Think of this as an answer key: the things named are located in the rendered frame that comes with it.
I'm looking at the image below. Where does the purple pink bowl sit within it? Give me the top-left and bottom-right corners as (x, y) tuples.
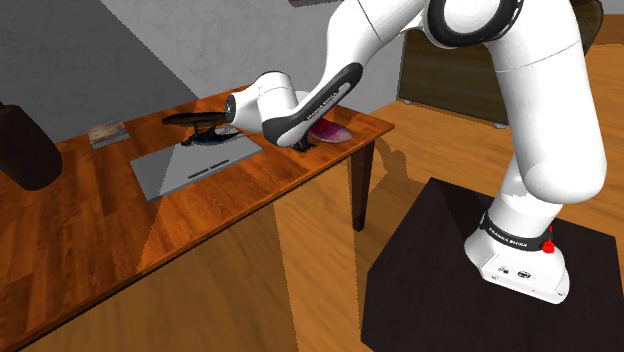
(306, 118), (355, 145)

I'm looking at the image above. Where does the dark wooden cabinet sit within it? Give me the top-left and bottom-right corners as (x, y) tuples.
(396, 28), (511, 130)

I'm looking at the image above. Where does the brown wooden table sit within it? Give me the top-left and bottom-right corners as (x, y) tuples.
(0, 85), (396, 352)

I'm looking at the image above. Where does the black spiky figure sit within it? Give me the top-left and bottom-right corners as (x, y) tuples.
(180, 124), (245, 148)

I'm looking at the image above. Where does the flat grey laptop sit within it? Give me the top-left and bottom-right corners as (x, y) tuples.
(129, 133), (265, 204)

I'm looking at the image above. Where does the dark robot stand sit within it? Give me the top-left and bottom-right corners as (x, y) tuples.
(360, 176), (624, 352)

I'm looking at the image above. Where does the dark brown rounded object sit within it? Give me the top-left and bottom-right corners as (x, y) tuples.
(0, 101), (64, 192)

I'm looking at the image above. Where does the small brown book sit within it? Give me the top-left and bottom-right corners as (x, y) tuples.
(88, 120), (132, 150)

